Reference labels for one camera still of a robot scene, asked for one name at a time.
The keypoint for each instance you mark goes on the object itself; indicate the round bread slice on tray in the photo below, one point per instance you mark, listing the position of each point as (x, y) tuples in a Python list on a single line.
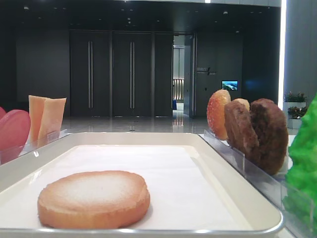
[(94, 200)]

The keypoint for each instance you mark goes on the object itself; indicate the white rectangular serving tray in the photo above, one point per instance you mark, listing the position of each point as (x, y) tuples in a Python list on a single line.
[(194, 192)]

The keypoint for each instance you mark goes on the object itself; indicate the brown meat patty near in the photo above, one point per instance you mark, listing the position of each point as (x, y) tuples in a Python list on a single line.
[(269, 123)]

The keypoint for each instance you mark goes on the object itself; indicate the brown meat patty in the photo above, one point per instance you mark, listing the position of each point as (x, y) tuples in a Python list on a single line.
[(269, 123), (240, 132)]

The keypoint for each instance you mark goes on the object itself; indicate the potted plants on planter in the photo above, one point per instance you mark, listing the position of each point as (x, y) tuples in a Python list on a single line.
[(294, 107)]

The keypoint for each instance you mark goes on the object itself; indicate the orange cheese slice right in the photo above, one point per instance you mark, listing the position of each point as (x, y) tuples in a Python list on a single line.
[(52, 116)]

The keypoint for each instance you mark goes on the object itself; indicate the clear acrylic rack right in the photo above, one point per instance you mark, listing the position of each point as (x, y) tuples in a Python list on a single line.
[(274, 188)]

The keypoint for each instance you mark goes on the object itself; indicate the dark double doors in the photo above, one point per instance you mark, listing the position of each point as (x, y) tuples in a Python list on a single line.
[(121, 74)]

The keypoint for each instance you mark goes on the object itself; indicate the clear acrylic rack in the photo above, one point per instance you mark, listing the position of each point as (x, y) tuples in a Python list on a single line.
[(12, 153), (274, 188)]

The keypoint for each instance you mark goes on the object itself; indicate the clear acrylic rack left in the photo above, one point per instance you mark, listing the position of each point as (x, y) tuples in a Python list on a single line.
[(12, 153)]

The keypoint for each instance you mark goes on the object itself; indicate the orange cheese slice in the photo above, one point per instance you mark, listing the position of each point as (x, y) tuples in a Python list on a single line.
[(36, 108), (52, 116)]

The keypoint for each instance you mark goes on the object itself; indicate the orange cheese slice left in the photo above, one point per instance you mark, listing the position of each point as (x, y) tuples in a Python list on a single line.
[(36, 108)]

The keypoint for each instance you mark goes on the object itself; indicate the red tomato slice back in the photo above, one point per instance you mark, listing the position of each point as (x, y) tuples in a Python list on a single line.
[(2, 112)]

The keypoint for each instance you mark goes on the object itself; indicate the brown meat patty far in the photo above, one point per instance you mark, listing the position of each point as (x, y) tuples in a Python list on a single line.
[(240, 132)]

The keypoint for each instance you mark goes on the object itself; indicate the red tomato slice front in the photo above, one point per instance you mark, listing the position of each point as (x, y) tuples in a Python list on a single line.
[(14, 129)]

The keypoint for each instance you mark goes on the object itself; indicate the small wall display screen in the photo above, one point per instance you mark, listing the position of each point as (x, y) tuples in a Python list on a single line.
[(230, 85)]

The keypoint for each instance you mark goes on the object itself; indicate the red tomato slice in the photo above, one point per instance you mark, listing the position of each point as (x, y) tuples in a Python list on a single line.
[(2, 112), (14, 129)]

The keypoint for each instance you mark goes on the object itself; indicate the upright bread slice far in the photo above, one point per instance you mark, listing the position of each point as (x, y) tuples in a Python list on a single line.
[(215, 113)]

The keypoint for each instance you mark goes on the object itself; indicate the green lettuce leaf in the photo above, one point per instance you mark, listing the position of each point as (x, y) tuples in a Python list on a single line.
[(303, 158)]

